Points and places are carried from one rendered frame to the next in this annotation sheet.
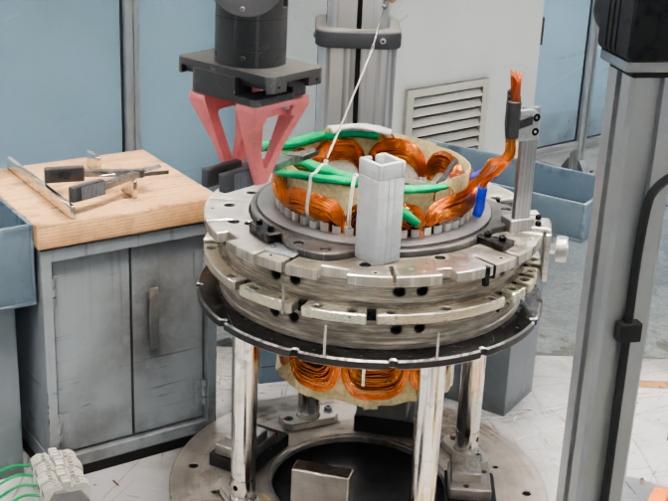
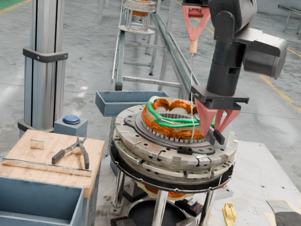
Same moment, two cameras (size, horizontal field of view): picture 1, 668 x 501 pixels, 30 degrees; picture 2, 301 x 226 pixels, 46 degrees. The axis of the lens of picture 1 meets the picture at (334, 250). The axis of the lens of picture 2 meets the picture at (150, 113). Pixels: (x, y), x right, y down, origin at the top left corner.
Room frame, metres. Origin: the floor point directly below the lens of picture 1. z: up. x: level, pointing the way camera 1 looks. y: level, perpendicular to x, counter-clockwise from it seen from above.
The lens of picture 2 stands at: (0.73, 0.71, 1.48)
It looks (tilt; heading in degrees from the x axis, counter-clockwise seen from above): 23 degrees down; 302
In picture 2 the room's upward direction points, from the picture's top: 9 degrees clockwise
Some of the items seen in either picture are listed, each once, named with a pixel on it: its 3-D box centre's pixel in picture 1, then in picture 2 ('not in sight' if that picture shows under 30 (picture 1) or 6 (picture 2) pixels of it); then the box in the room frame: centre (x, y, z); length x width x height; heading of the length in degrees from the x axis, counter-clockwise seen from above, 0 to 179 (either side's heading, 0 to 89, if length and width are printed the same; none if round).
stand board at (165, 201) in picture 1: (95, 195); (54, 159); (1.24, 0.25, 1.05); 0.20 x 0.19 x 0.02; 124
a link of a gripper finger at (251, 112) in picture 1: (250, 124); (215, 115); (0.98, 0.07, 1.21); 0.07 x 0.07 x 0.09; 52
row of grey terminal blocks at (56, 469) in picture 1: (60, 482); not in sight; (1.08, 0.27, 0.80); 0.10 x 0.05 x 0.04; 23
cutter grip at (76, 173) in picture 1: (64, 174); (58, 156); (1.21, 0.28, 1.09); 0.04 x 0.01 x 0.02; 109
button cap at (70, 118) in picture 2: not in sight; (71, 118); (1.40, 0.06, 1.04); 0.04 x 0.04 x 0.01
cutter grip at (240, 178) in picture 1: (239, 178); (218, 136); (0.96, 0.08, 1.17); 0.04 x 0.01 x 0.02; 140
